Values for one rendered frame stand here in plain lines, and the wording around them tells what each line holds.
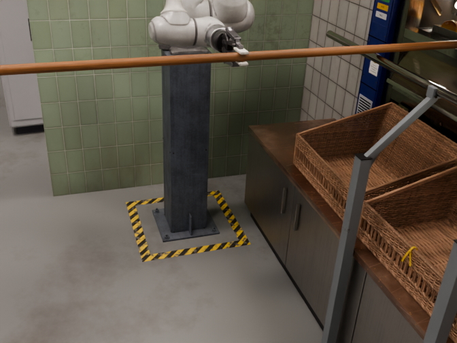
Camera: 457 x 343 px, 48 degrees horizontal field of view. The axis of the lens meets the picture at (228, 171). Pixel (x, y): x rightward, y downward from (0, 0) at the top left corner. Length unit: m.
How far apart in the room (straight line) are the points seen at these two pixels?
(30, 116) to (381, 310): 3.01
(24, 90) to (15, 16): 0.52
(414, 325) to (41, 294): 1.66
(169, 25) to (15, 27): 2.09
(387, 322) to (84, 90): 2.03
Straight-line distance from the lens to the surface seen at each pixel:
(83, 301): 2.52
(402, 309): 1.73
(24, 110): 4.09
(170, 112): 2.54
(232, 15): 2.46
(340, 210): 2.06
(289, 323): 2.41
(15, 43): 3.94
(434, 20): 2.59
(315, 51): 1.86
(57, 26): 2.94
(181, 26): 1.97
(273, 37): 3.21
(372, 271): 1.83
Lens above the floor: 1.68
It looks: 28 degrees down
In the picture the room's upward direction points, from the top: 3 degrees clockwise
